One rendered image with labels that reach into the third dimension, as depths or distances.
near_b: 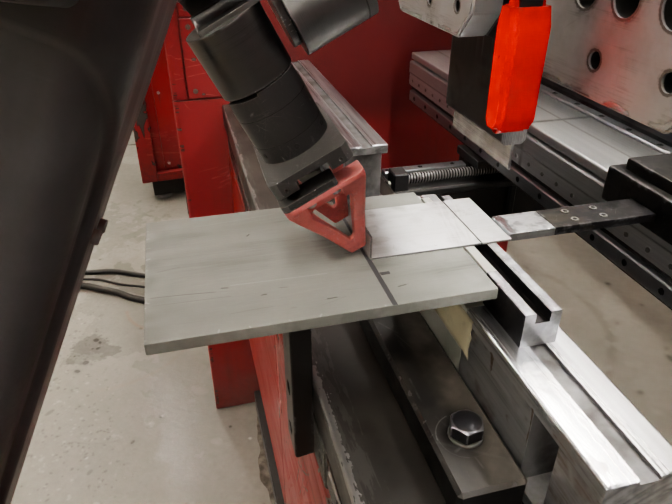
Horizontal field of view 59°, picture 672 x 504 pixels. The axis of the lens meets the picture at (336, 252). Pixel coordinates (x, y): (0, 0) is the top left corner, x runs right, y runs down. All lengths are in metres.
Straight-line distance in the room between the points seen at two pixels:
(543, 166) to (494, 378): 0.44
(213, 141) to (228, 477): 0.83
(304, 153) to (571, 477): 0.28
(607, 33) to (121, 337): 1.94
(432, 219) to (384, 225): 0.05
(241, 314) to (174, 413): 1.38
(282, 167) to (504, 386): 0.23
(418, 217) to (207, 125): 0.85
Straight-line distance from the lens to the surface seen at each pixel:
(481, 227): 0.55
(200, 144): 1.36
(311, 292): 0.46
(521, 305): 0.46
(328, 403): 0.54
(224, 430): 1.74
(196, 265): 0.50
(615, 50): 0.31
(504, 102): 0.32
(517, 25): 0.31
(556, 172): 0.84
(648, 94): 0.29
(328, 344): 0.60
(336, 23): 0.43
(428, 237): 0.53
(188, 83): 1.32
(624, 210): 0.62
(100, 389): 1.95
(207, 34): 0.42
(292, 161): 0.45
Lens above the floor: 1.26
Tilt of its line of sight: 31 degrees down
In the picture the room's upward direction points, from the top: straight up
